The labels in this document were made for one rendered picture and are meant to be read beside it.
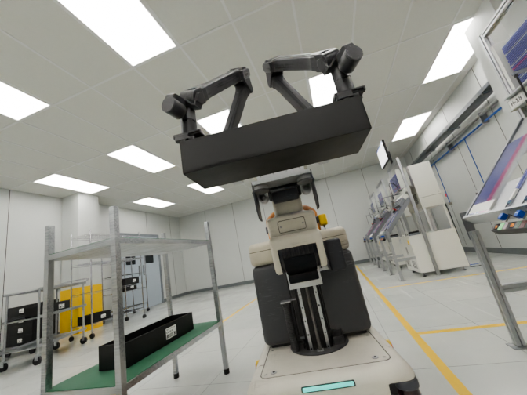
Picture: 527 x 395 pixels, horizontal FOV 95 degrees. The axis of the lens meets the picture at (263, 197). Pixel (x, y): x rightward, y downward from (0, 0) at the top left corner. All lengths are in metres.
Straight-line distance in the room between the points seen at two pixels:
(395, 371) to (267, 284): 0.64
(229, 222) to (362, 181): 4.97
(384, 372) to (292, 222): 0.63
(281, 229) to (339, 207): 7.47
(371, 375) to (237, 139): 0.93
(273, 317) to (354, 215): 7.31
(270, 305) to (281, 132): 0.92
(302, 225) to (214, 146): 0.53
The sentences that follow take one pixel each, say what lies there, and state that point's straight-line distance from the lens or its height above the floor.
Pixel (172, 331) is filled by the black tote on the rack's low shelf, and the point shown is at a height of 0.41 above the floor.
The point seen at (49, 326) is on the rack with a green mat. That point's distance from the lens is 1.64.
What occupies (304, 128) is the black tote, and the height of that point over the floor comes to 1.07.
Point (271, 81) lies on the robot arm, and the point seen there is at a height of 1.54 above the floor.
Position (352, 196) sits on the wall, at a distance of 8.59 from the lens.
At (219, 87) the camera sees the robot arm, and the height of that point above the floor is 1.44.
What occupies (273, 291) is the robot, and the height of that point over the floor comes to 0.55.
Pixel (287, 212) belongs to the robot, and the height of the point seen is 0.90.
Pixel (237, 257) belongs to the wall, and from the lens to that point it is 9.15.
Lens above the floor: 0.72
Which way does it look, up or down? 14 degrees up
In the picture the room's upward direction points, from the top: 11 degrees counter-clockwise
